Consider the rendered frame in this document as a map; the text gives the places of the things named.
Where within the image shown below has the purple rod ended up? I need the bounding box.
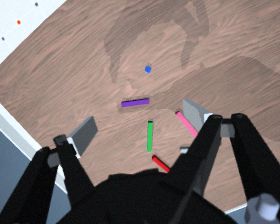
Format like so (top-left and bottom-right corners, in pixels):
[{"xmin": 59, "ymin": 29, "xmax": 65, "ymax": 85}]
[{"xmin": 121, "ymin": 98, "xmax": 149, "ymax": 107}]

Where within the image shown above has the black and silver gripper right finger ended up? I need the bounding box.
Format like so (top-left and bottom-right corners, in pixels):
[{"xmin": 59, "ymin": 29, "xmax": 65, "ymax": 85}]
[{"xmin": 141, "ymin": 98, "xmax": 280, "ymax": 224}]

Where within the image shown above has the red rod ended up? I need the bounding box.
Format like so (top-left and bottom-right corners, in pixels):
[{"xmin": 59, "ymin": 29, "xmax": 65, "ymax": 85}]
[{"xmin": 152, "ymin": 155, "xmax": 170, "ymax": 172}]

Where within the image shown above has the grey rod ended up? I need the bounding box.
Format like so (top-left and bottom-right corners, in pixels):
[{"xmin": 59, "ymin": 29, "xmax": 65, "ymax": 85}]
[{"xmin": 180, "ymin": 146, "xmax": 190, "ymax": 153}]

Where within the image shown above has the pink rod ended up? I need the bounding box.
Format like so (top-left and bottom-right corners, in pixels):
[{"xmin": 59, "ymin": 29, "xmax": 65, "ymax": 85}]
[{"xmin": 176, "ymin": 111, "xmax": 198, "ymax": 137}]

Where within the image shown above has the green rod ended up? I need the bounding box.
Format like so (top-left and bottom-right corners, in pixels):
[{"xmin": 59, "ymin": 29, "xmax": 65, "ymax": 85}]
[{"xmin": 147, "ymin": 121, "xmax": 153, "ymax": 152}]

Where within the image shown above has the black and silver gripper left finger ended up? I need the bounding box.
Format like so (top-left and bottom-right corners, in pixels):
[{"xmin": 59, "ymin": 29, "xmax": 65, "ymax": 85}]
[{"xmin": 0, "ymin": 116, "xmax": 112, "ymax": 224}]

